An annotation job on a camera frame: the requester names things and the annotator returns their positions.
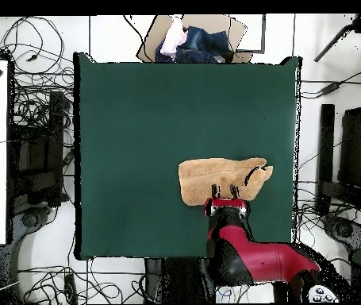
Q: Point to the tan terry towel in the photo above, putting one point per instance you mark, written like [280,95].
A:
[205,178]

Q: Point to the cardboard box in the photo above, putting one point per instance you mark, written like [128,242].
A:
[218,23]

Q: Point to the white garment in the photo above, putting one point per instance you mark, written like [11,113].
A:
[173,38]

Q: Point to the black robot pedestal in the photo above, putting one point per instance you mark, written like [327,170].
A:
[180,279]

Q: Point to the grey round stand foot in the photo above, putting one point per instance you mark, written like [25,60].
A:
[29,220]
[343,229]

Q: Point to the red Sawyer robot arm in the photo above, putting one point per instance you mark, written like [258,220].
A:
[262,257]

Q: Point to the blue jeans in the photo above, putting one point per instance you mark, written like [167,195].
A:
[202,44]

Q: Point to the dark green table cloth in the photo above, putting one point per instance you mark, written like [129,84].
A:
[135,143]

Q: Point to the black power strip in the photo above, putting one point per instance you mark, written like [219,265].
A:
[70,287]

